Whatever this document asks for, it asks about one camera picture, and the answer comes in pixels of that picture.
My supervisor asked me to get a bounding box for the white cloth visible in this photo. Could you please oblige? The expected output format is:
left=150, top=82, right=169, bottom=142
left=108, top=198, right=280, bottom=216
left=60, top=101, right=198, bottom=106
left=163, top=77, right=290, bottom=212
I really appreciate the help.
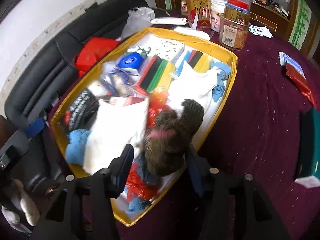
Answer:
left=167, top=61, right=220, bottom=112

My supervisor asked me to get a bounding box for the colourful sponge pack yellow black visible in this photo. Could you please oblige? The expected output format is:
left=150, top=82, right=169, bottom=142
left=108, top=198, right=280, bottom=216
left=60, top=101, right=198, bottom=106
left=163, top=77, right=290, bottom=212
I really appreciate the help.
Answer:
left=135, top=55, right=175, bottom=95

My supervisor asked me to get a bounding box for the left white gloved hand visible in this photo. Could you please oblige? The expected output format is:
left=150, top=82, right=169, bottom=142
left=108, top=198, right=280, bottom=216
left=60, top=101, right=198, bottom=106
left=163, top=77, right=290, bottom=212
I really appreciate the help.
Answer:
left=1, top=179, right=40, bottom=236

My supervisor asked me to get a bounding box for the red mesh plastic bag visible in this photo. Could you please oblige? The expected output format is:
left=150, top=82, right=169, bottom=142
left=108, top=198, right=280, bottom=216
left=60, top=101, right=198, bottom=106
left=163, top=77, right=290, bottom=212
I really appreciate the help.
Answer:
left=124, top=94, right=170, bottom=205

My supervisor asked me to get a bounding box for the black leather sofa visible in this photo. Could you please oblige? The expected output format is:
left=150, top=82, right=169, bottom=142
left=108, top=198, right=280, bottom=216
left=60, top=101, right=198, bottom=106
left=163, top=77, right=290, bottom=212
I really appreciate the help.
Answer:
left=4, top=0, right=171, bottom=131

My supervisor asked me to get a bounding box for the blue knit cloth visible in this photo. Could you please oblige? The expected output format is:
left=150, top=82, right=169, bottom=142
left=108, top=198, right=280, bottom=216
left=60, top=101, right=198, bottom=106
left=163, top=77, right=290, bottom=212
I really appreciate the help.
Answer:
left=66, top=129, right=91, bottom=166

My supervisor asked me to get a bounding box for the black crab printed bag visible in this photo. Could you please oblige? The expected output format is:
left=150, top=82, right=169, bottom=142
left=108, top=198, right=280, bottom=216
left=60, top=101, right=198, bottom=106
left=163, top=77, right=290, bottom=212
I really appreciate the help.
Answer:
left=61, top=88, right=99, bottom=133

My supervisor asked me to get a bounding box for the blue cloth in box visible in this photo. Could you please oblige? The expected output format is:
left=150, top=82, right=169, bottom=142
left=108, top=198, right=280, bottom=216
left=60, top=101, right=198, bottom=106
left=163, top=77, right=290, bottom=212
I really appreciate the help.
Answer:
left=210, top=61, right=231, bottom=102

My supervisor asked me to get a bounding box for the yellow shallow cardboard box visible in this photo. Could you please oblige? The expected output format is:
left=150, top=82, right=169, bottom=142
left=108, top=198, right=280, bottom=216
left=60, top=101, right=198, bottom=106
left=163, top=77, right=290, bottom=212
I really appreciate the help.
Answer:
left=49, top=26, right=239, bottom=228

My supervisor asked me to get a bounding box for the dark green book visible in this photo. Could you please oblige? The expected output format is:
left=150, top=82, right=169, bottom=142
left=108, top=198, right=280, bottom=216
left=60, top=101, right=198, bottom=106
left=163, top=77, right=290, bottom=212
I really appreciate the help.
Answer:
left=294, top=108, right=319, bottom=189

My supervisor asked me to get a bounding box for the red flat packet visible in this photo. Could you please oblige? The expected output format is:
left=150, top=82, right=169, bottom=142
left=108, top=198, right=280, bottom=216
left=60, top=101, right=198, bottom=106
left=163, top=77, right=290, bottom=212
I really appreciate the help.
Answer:
left=285, top=63, right=316, bottom=108

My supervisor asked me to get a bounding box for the clear jar with brown label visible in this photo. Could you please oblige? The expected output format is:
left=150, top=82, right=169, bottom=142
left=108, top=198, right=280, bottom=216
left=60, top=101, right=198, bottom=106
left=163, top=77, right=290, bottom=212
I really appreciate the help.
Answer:
left=219, top=14, right=251, bottom=50

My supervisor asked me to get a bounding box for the white oval plate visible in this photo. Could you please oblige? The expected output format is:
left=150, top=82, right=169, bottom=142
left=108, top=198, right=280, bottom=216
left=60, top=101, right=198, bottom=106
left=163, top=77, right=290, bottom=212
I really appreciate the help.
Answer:
left=174, top=26, right=210, bottom=41

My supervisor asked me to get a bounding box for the blue white small packet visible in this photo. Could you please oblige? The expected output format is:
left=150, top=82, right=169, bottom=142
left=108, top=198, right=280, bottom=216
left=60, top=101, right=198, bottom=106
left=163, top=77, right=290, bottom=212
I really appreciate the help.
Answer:
left=278, top=51, right=305, bottom=78

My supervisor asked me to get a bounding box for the white flat remote box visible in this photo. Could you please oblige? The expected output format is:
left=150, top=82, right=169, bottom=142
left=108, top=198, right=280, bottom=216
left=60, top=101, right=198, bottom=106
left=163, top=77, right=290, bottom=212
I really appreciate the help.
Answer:
left=151, top=17, right=188, bottom=25

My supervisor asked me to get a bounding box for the white tissue pack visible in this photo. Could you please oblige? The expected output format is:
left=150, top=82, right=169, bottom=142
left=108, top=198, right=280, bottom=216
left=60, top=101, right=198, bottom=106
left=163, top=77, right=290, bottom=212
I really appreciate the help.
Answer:
left=249, top=25, right=273, bottom=38

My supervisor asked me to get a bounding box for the clear plastic bag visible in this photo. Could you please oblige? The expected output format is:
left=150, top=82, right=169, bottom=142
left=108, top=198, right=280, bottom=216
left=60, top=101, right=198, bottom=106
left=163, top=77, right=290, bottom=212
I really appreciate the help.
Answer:
left=120, top=7, right=155, bottom=41

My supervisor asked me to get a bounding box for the red gold carton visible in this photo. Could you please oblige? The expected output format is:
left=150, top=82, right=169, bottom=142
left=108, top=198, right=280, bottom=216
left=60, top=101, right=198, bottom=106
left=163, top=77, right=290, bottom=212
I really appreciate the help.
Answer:
left=185, top=0, right=211, bottom=31

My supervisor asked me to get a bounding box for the white paper cup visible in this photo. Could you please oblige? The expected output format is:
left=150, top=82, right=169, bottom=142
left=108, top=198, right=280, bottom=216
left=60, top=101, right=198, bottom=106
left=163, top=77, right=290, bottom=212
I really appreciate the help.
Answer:
left=210, top=0, right=226, bottom=33

